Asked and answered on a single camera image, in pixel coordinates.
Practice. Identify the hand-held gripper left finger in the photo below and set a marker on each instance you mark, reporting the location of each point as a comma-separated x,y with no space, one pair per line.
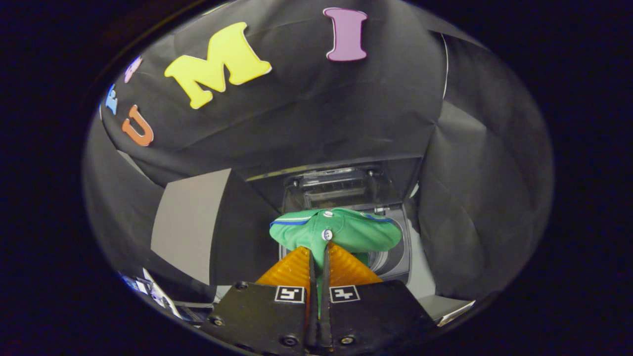
311,321

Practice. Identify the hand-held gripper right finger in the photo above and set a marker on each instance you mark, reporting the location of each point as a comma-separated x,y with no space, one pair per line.
326,321

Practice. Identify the green polo shirt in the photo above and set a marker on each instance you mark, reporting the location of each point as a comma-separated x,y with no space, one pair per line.
346,232

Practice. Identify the grey washing machine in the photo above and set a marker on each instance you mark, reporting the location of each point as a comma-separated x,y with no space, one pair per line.
395,262

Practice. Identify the dark washing machine lid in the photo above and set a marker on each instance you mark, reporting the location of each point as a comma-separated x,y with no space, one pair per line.
341,185

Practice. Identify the white board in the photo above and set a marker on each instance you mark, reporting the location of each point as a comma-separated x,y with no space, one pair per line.
158,291

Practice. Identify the black backdrop cloth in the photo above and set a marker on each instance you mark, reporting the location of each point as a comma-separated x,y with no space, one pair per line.
321,113

